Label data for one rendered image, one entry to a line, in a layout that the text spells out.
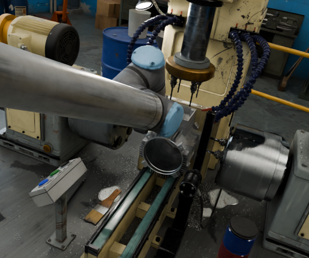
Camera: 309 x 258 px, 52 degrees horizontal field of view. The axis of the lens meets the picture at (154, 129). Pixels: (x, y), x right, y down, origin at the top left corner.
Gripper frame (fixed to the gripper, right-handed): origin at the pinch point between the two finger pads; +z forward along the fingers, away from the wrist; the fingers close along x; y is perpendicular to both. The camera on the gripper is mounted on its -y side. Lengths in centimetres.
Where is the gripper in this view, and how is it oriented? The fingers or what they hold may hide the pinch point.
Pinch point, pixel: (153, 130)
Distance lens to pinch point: 117.7
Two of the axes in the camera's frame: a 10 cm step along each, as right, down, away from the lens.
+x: -9.2, -3.0, 2.5
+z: 0.6, 5.3, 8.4
